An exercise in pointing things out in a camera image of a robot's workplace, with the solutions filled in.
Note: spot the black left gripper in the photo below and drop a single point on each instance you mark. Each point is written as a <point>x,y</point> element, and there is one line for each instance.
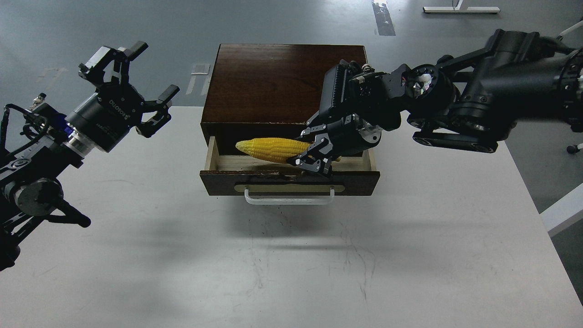
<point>107,118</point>

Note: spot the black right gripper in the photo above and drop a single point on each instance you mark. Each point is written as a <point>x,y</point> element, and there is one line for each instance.
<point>345,137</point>

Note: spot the yellow corn cob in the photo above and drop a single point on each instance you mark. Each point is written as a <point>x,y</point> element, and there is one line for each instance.
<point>276,150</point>

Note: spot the wooden drawer with white handle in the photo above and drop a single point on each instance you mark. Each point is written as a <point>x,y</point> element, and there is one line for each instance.
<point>264,182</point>

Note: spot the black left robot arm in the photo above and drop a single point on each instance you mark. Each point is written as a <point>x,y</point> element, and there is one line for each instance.
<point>39,143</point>

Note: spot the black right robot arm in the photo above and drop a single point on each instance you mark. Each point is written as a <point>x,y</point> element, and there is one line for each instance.
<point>469,102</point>

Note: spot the dark wooden drawer cabinet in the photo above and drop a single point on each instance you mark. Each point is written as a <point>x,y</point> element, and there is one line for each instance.
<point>267,90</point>

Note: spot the white table leg base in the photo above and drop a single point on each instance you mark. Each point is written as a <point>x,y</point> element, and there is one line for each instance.
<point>458,6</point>

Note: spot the white table corner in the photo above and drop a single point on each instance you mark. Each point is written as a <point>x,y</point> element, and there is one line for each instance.
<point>564,213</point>

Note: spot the white chair leg caster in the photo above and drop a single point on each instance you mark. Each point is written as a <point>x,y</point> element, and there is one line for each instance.
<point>570,29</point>

